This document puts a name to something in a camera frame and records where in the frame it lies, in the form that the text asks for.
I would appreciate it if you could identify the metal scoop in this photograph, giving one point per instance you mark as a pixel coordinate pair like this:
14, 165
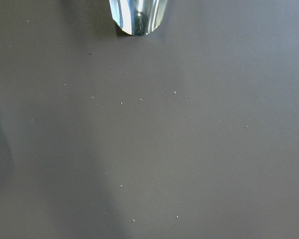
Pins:
138, 17

